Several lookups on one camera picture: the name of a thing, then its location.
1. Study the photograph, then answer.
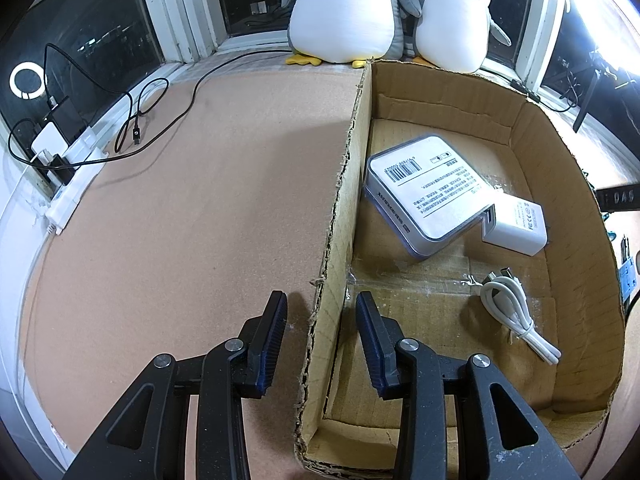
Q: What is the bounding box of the white power adapter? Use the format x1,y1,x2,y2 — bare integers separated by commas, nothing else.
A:
482,191,548,257

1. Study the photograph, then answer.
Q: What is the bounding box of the brown cardboard box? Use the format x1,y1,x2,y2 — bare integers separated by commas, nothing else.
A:
294,62,625,479

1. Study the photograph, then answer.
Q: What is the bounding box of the silver tin box with label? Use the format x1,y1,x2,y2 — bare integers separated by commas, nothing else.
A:
363,136,492,259

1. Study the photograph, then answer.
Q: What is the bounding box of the black plug adapter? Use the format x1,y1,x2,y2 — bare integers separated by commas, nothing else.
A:
48,154,76,185

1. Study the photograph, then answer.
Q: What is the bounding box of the white power strip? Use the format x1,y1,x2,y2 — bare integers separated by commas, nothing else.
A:
46,127,106,235

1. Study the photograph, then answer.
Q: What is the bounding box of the white charger brick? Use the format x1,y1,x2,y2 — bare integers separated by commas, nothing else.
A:
32,122,70,162

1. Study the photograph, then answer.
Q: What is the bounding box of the large white grey penguin plush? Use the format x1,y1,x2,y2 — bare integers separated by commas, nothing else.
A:
281,0,422,68

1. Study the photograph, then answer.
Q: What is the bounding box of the small white grey penguin plush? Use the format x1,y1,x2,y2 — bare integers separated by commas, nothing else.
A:
413,0,512,74

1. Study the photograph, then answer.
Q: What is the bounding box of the white coiled usb cable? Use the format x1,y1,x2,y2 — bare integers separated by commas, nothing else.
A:
470,266,562,366

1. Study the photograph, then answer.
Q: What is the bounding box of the black cable on table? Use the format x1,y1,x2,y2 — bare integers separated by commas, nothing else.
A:
6,41,302,167

